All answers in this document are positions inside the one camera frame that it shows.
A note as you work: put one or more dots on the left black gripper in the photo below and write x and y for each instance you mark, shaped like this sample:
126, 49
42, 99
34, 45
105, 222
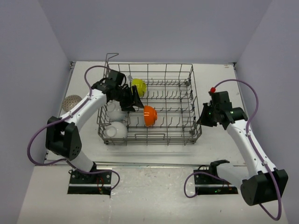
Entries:
127, 106

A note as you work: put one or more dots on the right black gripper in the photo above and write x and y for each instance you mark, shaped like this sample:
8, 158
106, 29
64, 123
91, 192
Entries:
202, 120

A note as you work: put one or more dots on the yellow-green bowl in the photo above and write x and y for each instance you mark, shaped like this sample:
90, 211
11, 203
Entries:
141, 86

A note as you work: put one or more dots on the orange bowl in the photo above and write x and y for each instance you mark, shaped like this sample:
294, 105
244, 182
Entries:
149, 115

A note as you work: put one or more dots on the brown patterned bowl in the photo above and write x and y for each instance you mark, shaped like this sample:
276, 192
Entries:
70, 101

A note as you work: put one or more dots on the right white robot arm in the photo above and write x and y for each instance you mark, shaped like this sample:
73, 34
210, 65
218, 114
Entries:
262, 182

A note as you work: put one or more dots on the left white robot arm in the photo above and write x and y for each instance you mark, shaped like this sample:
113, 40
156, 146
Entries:
62, 134

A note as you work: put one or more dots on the white bowl rear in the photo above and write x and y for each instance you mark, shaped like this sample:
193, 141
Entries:
114, 111

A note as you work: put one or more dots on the white bowl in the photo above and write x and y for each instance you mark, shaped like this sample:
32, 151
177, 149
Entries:
114, 111
116, 130

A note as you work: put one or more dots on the white bowl front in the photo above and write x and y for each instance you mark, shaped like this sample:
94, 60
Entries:
116, 130

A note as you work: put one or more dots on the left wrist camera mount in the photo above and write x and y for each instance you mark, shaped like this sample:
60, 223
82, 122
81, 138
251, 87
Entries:
129, 79

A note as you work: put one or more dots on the grey wire dish rack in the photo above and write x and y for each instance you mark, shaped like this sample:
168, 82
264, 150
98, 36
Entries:
171, 91

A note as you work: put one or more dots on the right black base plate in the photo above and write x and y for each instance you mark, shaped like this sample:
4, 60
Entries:
207, 185

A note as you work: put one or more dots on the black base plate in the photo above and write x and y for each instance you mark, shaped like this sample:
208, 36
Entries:
207, 185
83, 184

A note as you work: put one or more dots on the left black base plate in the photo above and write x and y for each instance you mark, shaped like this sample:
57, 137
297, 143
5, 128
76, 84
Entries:
83, 184

